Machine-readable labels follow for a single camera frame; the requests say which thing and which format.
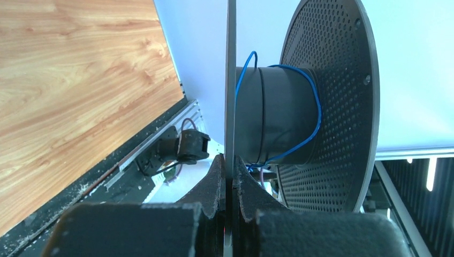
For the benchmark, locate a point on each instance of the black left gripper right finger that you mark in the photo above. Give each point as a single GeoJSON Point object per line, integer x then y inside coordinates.
{"type": "Point", "coordinates": [268, 228]}

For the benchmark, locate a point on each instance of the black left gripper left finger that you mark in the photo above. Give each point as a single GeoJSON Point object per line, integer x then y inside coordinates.
{"type": "Point", "coordinates": [192, 226]}

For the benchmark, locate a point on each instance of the aluminium frame rail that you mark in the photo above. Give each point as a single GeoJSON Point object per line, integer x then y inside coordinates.
{"type": "Point", "coordinates": [128, 184]}

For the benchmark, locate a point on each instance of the black perforated cable spool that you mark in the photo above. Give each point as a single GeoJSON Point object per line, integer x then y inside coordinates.
{"type": "Point", "coordinates": [305, 128]}

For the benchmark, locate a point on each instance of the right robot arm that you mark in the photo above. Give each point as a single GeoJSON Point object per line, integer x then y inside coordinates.
{"type": "Point", "coordinates": [188, 147]}

